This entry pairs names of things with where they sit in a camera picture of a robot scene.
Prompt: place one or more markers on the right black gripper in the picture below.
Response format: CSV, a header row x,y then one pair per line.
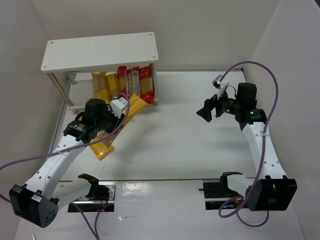
x,y
215,107

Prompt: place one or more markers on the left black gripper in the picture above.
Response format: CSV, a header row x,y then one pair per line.
x,y
110,119

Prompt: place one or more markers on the yellow spaghetti bag table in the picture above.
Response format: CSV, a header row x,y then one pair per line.
x,y
102,149
136,104

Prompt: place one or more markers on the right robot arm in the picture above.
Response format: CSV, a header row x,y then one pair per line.
x,y
273,190

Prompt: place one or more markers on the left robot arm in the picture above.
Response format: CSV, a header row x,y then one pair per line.
x,y
40,198

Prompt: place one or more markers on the yellow spaghetti bag on shelf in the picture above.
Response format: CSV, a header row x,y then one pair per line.
x,y
100,87

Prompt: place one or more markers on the white two-tier shelf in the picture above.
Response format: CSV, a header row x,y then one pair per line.
x,y
70,62

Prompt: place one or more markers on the narrow yellow spaghetti bag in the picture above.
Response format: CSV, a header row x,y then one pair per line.
x,y
112,82

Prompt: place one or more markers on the red spaghetti bag left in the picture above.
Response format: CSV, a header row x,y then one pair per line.
x,y
123,80

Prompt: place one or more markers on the red spaghetti bag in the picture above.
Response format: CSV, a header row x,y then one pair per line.
x,y
141,83
123,80

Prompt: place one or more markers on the red spaghetti bag right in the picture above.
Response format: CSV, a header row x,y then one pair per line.
x,y
141,83

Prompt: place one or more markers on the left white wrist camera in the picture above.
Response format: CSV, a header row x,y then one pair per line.
x,y
118,106

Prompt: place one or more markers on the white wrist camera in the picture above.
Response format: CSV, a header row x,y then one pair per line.
x,y
118,106
220,84

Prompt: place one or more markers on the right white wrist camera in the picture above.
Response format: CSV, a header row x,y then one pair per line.
x,y
220,84

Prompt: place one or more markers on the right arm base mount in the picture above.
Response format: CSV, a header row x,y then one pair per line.
x,y
214,194

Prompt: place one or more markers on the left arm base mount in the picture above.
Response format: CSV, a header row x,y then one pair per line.
x,y
100,200

